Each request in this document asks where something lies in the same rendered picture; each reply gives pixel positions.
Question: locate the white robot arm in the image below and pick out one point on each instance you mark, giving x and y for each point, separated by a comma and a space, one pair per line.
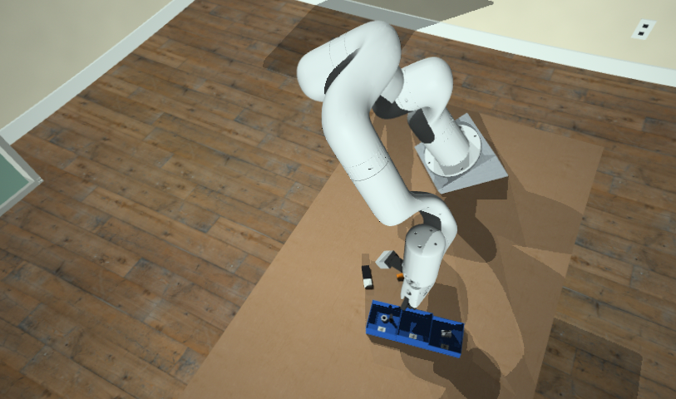
349, 88

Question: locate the blue open-top bin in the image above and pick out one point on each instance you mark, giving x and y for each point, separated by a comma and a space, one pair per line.
414, 328

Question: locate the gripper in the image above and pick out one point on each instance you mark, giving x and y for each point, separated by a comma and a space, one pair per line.
413, 295

